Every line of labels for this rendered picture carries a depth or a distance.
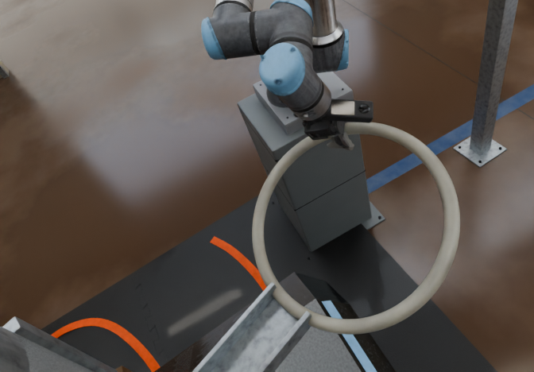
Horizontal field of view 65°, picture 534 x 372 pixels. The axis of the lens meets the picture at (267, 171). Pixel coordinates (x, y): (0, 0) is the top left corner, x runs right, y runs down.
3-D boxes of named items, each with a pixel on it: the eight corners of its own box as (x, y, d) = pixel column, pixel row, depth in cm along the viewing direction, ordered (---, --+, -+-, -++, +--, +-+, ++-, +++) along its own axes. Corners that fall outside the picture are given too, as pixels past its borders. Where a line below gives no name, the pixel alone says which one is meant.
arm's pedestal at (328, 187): (269, 203, 261) (222, 102, 199) (338, 165, 266) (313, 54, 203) (307, 265, 227) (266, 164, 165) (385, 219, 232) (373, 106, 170)
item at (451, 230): (380, 388, 82) (376, 389, 80) (224, 255, 111) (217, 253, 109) (508, 175, 83) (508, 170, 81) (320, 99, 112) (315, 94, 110)
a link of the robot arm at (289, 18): (255, -4, 87) (252, 45, 83) (310, -13, 85) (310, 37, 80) (265, 25, 96) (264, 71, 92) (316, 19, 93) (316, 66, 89)
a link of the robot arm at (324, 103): (325, 71, 88) (323, 112, 85) (334, 82, 92) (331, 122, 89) (288, 79, 93) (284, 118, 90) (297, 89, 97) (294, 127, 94)
